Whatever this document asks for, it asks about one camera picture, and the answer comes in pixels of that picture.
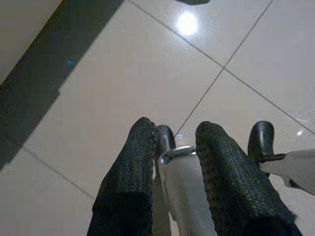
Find robot leg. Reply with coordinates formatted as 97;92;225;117
151;124;217;236
247;120;315;195

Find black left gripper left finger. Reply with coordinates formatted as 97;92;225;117
86;117;159;236

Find robot left leg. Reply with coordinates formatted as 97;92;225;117
151;124;217;236

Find dark cabinet kickboard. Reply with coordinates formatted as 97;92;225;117
0;0;124;170

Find robot right leg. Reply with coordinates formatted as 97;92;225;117
247;120;315;195

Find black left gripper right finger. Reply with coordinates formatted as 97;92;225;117
195;120;304;236

